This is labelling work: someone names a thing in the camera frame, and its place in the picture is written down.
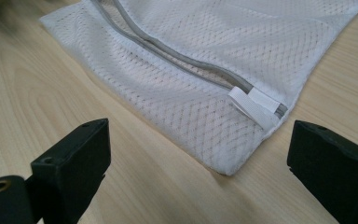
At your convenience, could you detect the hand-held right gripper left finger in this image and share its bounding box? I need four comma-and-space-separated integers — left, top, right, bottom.
30, 118, 112, 224

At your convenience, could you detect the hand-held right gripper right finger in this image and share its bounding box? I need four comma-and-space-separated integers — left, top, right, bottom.
286, 119, 358, 224

